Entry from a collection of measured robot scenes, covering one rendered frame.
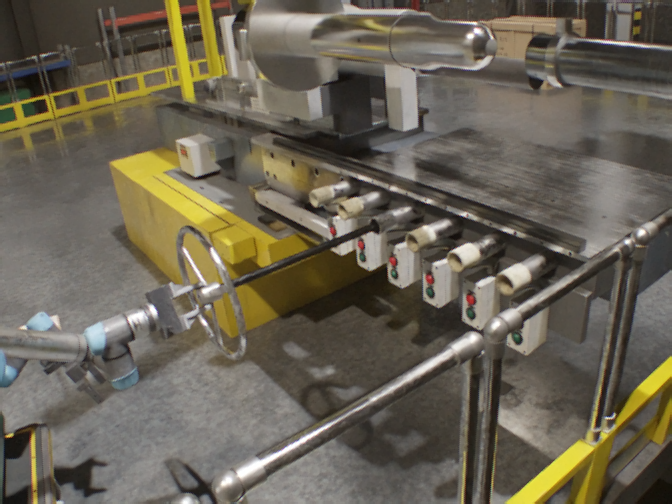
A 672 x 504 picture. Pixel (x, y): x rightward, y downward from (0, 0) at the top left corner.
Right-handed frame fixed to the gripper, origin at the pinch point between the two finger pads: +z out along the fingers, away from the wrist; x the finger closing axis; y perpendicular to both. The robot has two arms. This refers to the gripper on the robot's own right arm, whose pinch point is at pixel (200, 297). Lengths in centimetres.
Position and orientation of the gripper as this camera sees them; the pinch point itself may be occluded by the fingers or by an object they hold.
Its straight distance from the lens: 157.3
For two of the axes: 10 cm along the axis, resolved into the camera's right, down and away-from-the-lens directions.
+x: -3.7, -9.3, -0.4
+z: 8.1, -3.4, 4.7
